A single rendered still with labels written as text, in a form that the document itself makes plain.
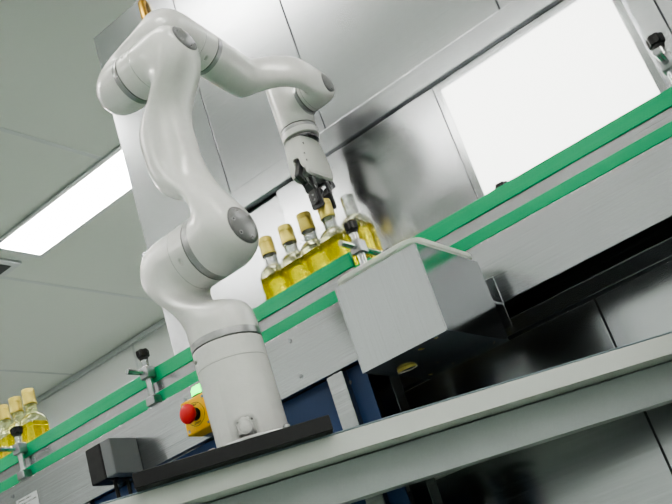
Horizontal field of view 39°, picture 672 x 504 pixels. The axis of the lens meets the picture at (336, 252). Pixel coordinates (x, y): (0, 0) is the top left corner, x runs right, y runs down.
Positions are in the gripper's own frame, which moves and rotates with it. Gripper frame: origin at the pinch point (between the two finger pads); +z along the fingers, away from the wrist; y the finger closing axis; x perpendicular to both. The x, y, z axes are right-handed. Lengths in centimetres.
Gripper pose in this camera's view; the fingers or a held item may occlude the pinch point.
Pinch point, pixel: (322, 201)
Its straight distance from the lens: 208.2
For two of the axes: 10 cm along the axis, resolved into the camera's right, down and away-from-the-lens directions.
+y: -5.9, -1.4, -8.0
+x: 7.5, -4.6, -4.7
